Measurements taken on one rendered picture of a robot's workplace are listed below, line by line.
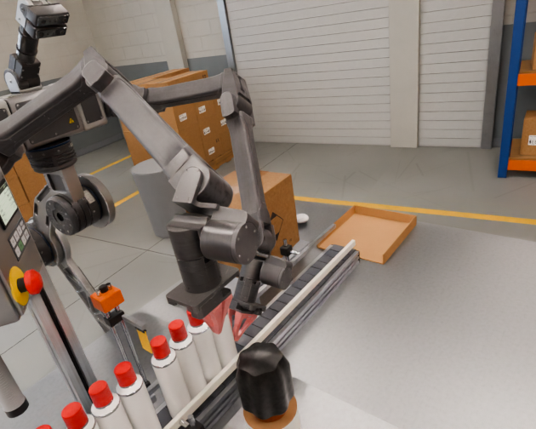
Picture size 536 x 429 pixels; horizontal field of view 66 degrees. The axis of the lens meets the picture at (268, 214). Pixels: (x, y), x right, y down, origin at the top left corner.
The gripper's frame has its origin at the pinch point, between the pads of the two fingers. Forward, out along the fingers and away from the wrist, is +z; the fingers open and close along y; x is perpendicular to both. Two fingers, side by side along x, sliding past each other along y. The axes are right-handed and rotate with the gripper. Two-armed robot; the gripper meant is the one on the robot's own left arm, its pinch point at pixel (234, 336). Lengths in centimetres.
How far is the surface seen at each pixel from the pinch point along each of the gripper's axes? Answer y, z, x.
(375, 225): -1, -44, 70
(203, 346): 1.7, 1.5, -11.9
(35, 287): 2, -8, -51
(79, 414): 1.5, 12.8, -37.6
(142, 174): -221, -59, 116
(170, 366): 2.7, 5.1, -21.1
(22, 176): -341, -33, 80
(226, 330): 2.7, -2.3, -6.8
